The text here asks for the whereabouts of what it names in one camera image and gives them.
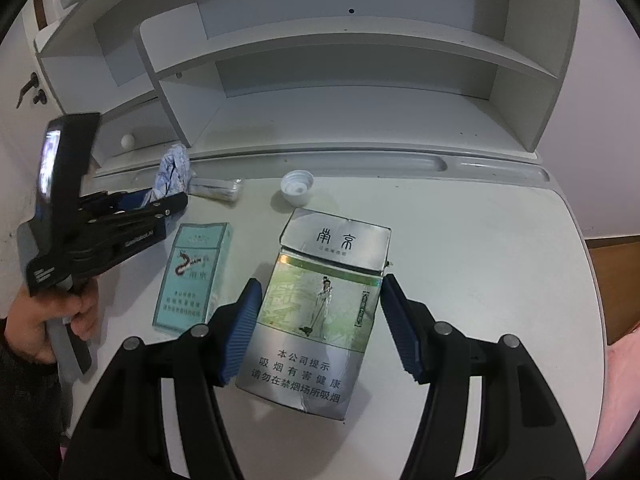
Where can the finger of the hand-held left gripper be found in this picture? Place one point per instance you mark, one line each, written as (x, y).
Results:
(132, 199)
(165, 206)

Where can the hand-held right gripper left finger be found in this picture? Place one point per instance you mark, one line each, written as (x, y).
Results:
(240, 335)

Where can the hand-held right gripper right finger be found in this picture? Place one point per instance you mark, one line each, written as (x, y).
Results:
(400, 330)

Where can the blue white wrapper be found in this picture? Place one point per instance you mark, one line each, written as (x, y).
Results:
(172, 170)

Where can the silver green cigarette box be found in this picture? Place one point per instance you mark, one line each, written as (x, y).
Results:
(310, 260)

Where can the person's left forearm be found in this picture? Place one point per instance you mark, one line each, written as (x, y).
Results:
(25, 410)

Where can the person's left hand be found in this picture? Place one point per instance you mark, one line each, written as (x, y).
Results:
(30, 320)

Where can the clear plastic tube packet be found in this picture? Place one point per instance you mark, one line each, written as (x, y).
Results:
(215, 190)

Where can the white drawer knob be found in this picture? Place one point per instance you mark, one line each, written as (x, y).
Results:
(127, 141)

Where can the teal cigarette pack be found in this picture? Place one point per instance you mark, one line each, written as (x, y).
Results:
(192, 280)

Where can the white bottle cap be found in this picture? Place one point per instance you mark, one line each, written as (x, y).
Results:
(297, 187)

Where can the white desk hutch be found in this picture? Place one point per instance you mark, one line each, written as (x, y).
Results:
(350, 75)

